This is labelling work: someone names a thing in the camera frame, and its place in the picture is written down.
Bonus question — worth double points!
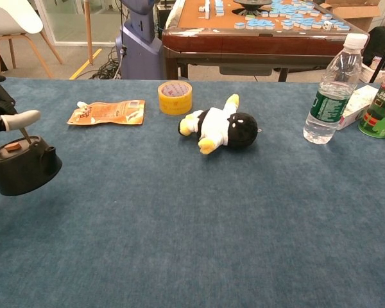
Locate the white box with printed items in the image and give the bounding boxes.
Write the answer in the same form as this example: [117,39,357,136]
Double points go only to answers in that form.
[361,56,385,83]

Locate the black mahjong table centre console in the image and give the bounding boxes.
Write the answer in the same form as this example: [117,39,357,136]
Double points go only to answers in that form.
[232,0,272,16]

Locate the blue table cloth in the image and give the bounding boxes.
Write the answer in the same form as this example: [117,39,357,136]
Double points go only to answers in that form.
[0,78,385,308]

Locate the green Pringles can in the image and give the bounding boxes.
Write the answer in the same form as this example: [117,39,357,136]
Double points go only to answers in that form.
[357,59,385,139]

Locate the white chair wooden legs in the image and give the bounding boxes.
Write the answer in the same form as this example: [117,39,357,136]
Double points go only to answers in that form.
[0,0,64,80]

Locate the purple-blue robot base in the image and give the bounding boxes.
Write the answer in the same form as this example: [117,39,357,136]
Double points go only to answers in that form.
[115,0,164,80]

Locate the yellow packing tape roll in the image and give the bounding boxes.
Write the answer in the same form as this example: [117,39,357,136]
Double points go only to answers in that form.
[157,80,193,116]

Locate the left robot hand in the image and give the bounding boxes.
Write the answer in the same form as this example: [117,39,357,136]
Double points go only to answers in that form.
[0,71,42,132]

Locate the wooden pole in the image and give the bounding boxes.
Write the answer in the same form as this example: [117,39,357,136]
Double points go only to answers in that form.
[83,0,94,66]

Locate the orange snack pouch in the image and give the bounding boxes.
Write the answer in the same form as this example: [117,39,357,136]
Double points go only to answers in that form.
[66,99,146,126]

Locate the cardboard box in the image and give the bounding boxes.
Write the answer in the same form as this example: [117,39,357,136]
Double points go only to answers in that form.
[319,0,382,33]

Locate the white paper carton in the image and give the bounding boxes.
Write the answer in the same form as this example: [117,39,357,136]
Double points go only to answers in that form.
[336,83,381,131]

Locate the black floor cables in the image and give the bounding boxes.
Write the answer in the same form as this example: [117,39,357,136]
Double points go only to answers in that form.
[91,44,129,80]

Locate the brown mahjong table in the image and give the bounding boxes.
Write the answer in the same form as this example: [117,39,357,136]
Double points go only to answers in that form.
[162,0,372,83]

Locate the clear plastic water bottle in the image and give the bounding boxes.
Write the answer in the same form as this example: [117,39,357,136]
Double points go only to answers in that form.
[302,32,369,145]

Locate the black bag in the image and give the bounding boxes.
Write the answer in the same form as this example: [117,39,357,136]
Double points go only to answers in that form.
[362,26,385,67]

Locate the black tripod leg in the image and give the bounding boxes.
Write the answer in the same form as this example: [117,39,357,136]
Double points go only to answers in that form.
[368,47,385,83]

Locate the black cast iron teapot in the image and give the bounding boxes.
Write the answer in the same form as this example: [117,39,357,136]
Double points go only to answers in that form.
[0,128,63,196]

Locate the black white penguin plush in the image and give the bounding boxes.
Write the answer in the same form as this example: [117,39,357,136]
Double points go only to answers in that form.
[178,93,262,156]

